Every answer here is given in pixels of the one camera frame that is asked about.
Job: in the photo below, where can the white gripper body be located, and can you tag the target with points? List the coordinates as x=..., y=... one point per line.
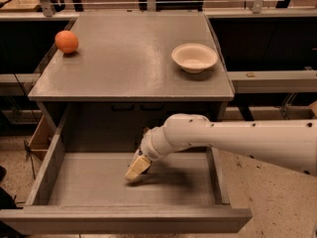
x=148, y=147

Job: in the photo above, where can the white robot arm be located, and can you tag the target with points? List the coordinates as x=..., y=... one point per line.
x=289, y=144

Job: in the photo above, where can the grey open drawer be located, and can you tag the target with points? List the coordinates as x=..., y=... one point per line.
x=81, y=186

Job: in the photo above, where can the grey cabinet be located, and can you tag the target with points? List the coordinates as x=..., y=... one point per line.
x=122, y=79

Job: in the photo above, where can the white paper bowl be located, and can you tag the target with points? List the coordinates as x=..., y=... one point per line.
x=194, y=58

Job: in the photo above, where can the wooden box on floor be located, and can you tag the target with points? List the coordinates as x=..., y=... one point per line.
x=41, y=139

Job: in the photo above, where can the orange ball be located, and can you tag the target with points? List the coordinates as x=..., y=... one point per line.
x=66, y=41

